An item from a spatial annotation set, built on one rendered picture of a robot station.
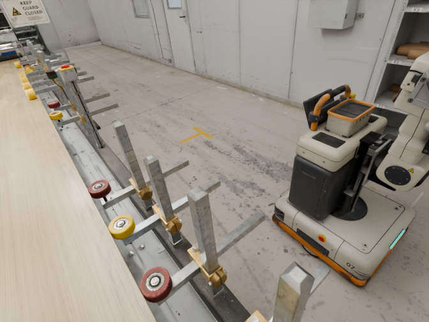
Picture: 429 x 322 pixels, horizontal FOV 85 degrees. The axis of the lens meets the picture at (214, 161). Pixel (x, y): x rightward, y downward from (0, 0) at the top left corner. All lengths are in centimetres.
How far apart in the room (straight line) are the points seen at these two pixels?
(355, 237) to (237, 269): 74
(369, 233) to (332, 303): 46
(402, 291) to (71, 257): 172
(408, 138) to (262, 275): 110
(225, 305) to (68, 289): 45
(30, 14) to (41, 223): 385
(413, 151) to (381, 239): 59
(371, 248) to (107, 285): 134
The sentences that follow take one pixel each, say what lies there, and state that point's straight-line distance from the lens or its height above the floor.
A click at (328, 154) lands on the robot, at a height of 79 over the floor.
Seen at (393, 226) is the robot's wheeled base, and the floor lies 28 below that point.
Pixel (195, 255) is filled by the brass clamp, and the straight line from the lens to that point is 77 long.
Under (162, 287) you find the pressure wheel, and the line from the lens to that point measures 69.
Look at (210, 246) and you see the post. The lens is 64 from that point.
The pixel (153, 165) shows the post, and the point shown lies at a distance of 71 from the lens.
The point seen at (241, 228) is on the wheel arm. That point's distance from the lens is 83.
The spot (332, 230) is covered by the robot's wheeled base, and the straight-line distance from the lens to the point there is 162.
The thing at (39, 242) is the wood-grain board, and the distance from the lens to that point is 97.
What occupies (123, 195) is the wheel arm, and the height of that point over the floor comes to 81.
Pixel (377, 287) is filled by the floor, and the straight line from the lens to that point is 184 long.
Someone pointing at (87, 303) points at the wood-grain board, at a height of 90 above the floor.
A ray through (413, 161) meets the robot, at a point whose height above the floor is 82.
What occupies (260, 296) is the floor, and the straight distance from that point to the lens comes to 164.
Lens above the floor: 151
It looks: 37 degrees down
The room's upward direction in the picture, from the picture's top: 6 degrees counter-clockwise
